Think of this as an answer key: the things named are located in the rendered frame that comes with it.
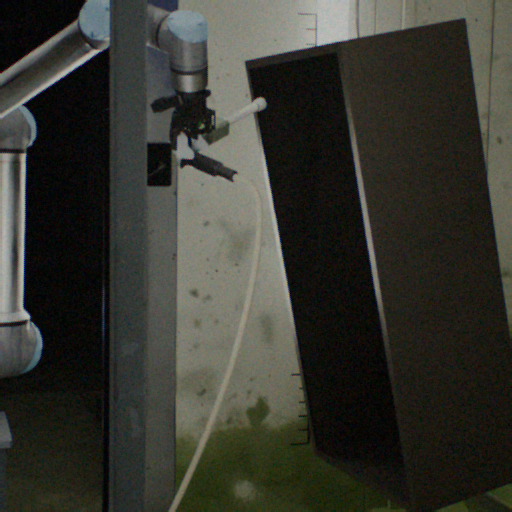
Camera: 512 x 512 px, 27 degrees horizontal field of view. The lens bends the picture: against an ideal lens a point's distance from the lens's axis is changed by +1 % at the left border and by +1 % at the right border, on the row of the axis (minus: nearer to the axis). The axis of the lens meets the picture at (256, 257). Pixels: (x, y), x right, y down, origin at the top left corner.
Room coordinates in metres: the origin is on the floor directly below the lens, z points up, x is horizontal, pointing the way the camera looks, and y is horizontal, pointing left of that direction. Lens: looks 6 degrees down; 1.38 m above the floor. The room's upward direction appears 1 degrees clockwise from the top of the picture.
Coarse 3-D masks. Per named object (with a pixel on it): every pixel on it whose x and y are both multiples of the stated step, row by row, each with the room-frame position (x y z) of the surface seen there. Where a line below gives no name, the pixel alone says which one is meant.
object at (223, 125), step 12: (252, 108) 2.88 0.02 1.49; (264, 108) 2.92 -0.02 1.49; (216, 120) 2.77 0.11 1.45; (228, 120) 2.79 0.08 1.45; (216, 132) 2.75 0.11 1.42; (228, 132) 2.79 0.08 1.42; (204, 156) 2.62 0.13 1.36; (180, 168) 2.64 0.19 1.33; (204, 168) 2.60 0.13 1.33; (216, 168) 2.58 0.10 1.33; (228, 168) 2.57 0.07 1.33; (228, 180) 2.57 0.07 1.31
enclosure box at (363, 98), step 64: (256, 64) 3.02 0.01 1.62; (320, 64) 3.19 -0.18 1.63; (384, 64) 2.59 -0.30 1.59; (448, 64) 2.66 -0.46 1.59; (256, 128) 3.11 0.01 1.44; (320, 128) 3.19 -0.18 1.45; (384, 128) 2.59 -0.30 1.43; (448, 128) 2.66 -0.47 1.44; (320, 192) 3.19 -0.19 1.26; (384, 192) 2.59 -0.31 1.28; (448, 192) 2.66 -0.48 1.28; (320, 256) 3.19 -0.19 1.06; (384, 256) 2.59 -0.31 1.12; (448, 256) 2.66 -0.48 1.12; (320, 320) 3.19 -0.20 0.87; (384, 320) 2.60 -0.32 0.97; (448, 320) 2.66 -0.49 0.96; (320, 384) 3.19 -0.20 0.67; (384, 384) 3.28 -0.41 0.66; (448, 384) 2.67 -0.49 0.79; (320, 448) 3.19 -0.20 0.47; (384, 448) 3.13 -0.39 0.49; (448, 448) 2.67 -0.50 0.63
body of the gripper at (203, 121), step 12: (192, 96) 2.53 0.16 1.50; (204, 96) 2.53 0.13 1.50; (180, 108) 2.58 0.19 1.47; (192, 108) 2.56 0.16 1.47; (204, 108) 2.55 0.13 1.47; (180, 120) 2.57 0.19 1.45; (192, 120) 2.54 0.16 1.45; (204, 120) 2.57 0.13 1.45; (192, 132) 2.57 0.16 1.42; (204, 132) 2.58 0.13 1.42
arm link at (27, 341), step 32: (0, 128) 2.79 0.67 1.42; (32, 128) 2.88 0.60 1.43; (0, 160) 2.82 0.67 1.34; (0, 192) 2.83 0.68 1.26; (0, 224) 2.83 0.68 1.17; (0, 256) 2.83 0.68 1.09; (0, 288) 2.83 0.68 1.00; (0, 320) 2.82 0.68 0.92; (0, 352) 2.80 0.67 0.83; (32, 352) 2.88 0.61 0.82
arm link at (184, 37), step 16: (176, 16) 2.47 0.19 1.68; (192, 16) 2.48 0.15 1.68; (160, 32) 2.49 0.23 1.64; (176, 32) 2.45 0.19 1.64; (192, 32) 2.44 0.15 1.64; (208, 32) 2.49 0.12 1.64; (176, 48) 2.47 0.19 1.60; (192, 48) 2.46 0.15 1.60; (176, 64) 2.49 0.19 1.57; (192, 64) 2.48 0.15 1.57
